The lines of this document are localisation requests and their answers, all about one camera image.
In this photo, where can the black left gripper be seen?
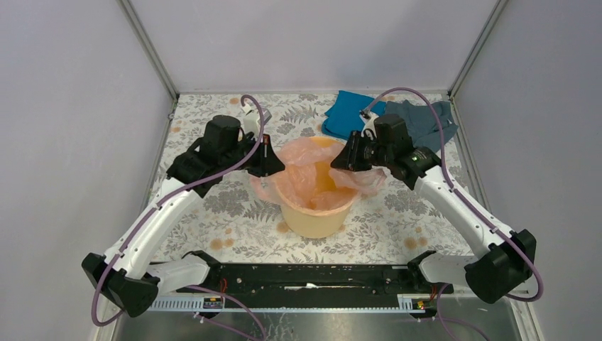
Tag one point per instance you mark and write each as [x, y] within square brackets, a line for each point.
[268, 163]

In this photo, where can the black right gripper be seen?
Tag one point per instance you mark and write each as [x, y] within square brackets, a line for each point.
[348, 158]

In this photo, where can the pink plastic trash bag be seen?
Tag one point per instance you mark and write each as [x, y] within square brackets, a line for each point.
[365, 182]

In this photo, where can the yellow plastic trash bin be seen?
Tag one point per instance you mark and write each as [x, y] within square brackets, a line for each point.
[320, 216]

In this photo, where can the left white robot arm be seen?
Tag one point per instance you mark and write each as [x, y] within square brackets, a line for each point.
[124, 274]

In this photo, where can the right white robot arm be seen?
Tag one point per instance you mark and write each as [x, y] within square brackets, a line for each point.
[502, 258]

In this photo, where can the blue folded cloth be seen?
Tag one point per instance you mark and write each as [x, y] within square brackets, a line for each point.
[343, 116]

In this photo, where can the floral patterned table mat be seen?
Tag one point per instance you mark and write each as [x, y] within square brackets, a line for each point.
[232, 224]

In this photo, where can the grey crumpled cloth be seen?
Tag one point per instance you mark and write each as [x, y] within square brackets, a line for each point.
[421, 124]

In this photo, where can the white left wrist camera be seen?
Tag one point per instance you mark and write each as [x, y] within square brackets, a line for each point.
[250, 123]

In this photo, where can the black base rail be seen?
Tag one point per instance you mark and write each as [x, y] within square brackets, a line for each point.
[318, 286]

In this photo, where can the aluminium corner frame post left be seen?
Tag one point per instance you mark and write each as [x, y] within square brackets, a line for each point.
[148, 48]

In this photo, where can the aluminium corner frame post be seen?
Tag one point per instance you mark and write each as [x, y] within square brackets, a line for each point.
[148, 48]
[477, 47]

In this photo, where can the aluminium corner frame post right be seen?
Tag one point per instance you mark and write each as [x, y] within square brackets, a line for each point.
[477, 47]

